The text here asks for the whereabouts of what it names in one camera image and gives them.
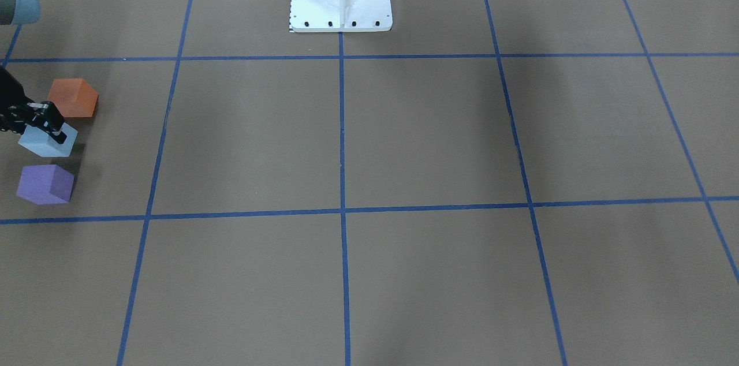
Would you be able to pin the orange foam block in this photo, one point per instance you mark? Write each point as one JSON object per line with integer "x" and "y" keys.
{"x": 74, "y": 98}

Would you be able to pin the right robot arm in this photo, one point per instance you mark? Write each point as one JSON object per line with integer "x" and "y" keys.
{"x": 19, "y": 12}

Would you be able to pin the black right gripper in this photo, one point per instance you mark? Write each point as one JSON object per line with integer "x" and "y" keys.
{"x": 11, "y": 101}

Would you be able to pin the light blue foam block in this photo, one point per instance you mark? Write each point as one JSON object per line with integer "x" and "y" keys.
{"x": 42, "y": 144}

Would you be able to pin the purple foam block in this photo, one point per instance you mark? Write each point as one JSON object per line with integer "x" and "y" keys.
{"x": 45, "y": 184}

